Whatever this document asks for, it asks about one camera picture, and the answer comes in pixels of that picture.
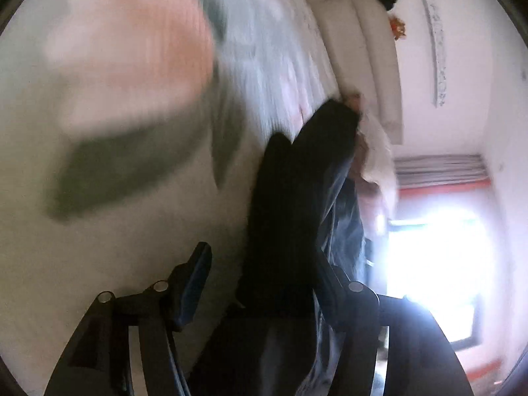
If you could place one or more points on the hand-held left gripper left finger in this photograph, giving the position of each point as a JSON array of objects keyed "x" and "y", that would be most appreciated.
[{"x": 197, "y": 266}]

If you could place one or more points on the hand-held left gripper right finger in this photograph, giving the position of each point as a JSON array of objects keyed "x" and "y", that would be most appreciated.
[{"x": 335, "y": 299}]

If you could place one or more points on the black pants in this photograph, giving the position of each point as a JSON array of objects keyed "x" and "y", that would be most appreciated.
[{"x": 288, "y": 198}]

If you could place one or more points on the floral quilt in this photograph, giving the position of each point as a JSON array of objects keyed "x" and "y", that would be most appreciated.
[{"x": 123, "y": 255}]

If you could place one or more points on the window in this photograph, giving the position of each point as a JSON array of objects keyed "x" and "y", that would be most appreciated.
[{"x": 433, "y": 264}]

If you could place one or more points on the cream pillow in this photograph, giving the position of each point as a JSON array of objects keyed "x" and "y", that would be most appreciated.
[{"x": 380, "y": 156}]

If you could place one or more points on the striped curtain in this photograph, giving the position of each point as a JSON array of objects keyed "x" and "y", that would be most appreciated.
[{"x": 441, "y": 171}]

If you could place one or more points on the beige padded headboard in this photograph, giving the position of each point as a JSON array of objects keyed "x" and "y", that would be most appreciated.
[{"x": 371, "y": 49}]

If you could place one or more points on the long wall decoration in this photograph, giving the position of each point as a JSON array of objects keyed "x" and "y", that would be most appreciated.
[{"x": 437, "y": 49}]

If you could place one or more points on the orange wall ornament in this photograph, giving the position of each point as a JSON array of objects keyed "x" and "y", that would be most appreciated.
[{"x": 398, "y": 28}]

